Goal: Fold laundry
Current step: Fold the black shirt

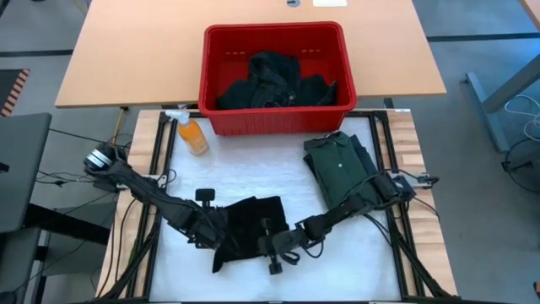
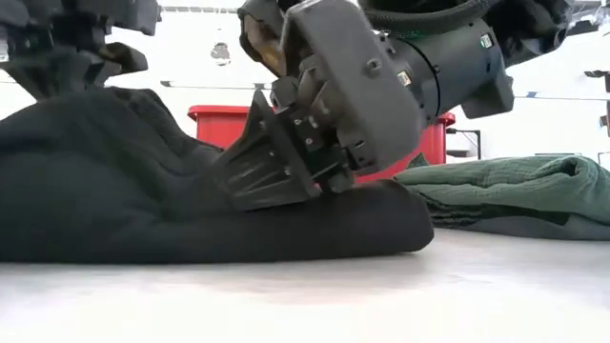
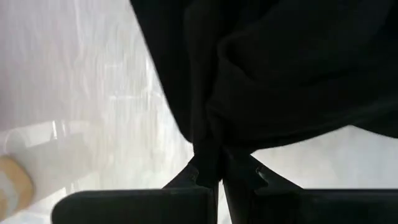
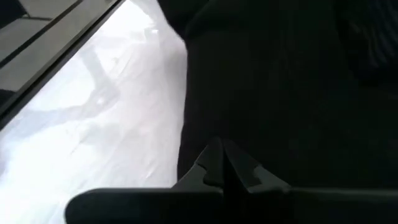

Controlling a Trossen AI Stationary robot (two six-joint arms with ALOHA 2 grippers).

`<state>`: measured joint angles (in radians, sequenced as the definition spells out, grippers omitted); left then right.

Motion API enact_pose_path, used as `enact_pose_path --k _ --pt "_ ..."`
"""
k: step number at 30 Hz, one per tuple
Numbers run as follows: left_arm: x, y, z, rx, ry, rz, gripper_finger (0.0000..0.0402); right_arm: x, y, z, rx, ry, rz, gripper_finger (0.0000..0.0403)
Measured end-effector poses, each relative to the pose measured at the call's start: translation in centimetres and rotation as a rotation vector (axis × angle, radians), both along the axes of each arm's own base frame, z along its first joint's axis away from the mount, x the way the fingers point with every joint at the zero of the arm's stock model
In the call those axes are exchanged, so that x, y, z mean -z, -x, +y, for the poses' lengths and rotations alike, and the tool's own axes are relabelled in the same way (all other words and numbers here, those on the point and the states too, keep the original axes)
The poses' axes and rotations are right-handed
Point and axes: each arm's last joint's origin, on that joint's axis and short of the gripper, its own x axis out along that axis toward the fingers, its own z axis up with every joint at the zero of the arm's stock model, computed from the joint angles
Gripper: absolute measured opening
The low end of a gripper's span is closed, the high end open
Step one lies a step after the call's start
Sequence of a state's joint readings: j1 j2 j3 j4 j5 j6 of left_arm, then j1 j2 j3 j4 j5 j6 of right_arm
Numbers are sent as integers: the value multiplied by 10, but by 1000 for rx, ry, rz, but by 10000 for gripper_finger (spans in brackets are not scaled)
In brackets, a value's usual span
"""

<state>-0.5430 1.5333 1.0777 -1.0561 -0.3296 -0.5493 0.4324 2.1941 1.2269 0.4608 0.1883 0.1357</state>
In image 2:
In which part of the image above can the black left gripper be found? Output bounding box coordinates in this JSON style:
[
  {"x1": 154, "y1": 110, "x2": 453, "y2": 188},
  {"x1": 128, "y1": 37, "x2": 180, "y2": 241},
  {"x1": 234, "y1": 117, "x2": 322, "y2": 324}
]
[{"x1": 0, "y1": 0, "x2": 151, "y2": 101}]

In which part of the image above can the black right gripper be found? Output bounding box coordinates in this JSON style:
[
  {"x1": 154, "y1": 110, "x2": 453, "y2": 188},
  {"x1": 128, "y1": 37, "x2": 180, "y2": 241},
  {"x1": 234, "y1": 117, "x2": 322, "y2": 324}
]
[{"x1": 213, "y1": 0, "x2": 426, "y2": 212}]

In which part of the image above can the black garment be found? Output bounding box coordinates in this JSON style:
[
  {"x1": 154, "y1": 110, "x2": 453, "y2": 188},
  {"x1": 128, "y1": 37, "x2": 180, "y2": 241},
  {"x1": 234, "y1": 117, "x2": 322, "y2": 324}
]
[{"x1": 0, "y1": 85, "x2": 436, "y2": 266}]

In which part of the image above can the green knit shirt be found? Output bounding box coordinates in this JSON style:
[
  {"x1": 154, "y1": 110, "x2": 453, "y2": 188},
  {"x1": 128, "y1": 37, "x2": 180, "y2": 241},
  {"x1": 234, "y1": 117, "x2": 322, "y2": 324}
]
[{"x1": 394, "y1": 153, "x2": 610, "y2": 228}]

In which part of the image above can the red plastic laundry basket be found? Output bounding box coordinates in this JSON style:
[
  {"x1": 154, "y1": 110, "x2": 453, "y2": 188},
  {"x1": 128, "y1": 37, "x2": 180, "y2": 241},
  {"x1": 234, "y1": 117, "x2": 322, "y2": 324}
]
[{"x1": 186, "y1": 104, "x2": 458, "y2": 185}]

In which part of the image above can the long ceiling light strip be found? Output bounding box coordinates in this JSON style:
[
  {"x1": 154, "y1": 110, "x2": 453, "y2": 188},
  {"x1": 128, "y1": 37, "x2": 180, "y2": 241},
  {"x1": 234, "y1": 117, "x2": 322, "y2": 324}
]
[{"x1": 159, "y1": 79, "x2": 274, "y2": 92}]

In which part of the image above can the black framed board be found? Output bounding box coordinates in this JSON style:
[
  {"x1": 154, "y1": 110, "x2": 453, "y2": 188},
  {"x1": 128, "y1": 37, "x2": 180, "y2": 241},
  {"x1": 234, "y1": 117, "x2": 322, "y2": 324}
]
[{"x1": 446, "y1": 127, "x2": 482, "y2": 161}]

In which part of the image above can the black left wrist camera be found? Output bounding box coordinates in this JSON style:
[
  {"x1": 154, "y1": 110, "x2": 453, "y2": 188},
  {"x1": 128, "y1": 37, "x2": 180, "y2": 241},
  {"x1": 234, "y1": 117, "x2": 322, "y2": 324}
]
[{"x1": 108, "y1": 0, "x2": 163, "y2": 37}]

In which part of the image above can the black ceiling dome camera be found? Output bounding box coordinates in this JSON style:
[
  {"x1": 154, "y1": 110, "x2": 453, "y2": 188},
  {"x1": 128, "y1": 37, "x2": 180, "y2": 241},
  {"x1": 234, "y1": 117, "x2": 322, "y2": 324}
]
[{"x1": 210, "y1": 41, "x2": 233, "y2": 67}]

